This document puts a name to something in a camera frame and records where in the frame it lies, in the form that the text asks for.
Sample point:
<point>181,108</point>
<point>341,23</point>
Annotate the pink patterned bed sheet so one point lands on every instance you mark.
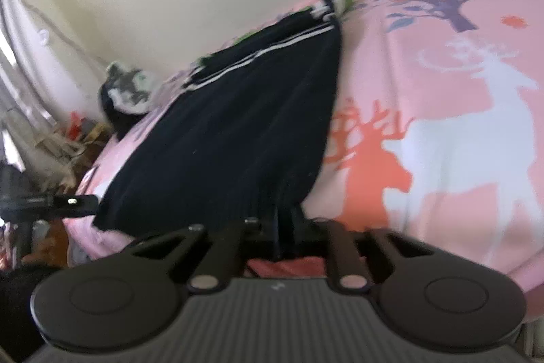
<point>436,132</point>

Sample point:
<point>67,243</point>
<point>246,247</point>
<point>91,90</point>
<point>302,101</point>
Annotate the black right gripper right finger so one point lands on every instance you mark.
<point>433,298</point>

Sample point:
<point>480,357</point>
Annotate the grey white patterned garment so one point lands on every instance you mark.
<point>126,96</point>

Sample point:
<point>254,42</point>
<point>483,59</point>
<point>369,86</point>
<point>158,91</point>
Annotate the black white-striped garment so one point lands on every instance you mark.
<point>245,137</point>

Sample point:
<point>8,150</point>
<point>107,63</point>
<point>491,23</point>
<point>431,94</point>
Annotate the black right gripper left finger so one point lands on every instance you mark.
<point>127,298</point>

